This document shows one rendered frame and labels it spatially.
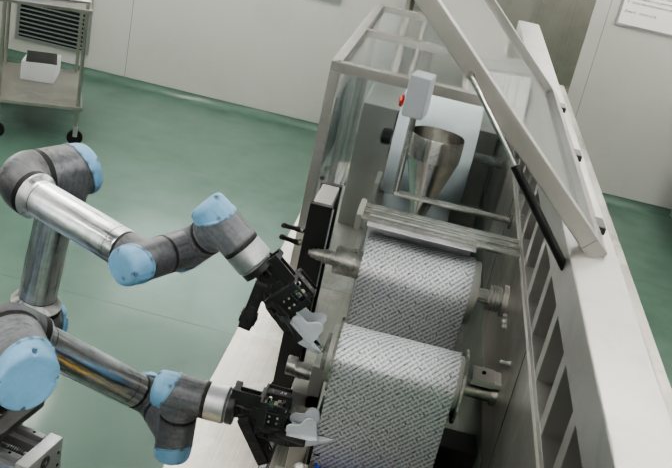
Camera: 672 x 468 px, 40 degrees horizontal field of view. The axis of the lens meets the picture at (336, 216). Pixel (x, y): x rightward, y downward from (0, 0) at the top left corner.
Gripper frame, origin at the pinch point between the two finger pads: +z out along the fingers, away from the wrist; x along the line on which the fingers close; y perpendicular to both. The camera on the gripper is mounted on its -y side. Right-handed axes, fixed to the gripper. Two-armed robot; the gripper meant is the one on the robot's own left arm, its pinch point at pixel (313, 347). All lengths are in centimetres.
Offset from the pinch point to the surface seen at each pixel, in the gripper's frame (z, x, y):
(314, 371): 5.2, 2.7, -4.6
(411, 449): 26.6, -4.7, 4.1
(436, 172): 1, 68, 25
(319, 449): 16.8, -4.6, -11.2
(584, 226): 2, -18, 58
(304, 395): 8.3, 2.7, -9.9
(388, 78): -22, 98, 24
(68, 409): 9, 128, -157
